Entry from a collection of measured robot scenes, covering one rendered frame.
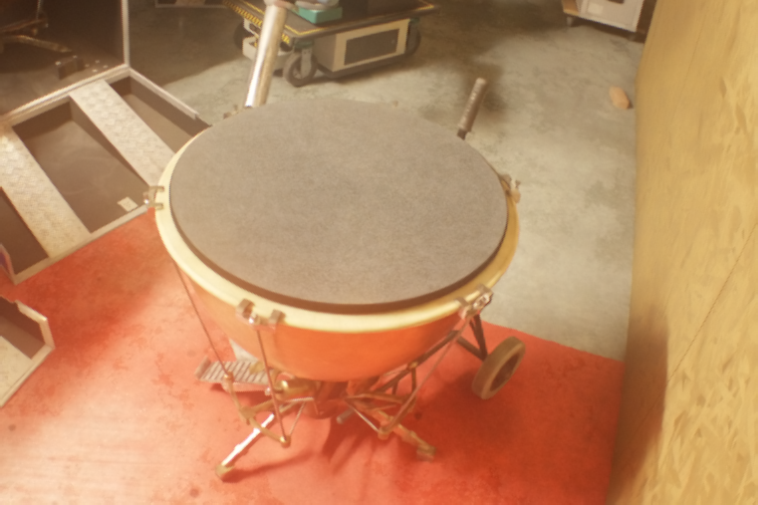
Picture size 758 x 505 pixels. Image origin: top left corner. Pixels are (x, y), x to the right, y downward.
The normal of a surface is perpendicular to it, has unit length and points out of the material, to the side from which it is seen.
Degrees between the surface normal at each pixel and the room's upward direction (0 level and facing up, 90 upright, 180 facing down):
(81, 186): 2
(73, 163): 2
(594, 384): 0
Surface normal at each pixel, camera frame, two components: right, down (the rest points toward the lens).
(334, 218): 0.11, -0.77
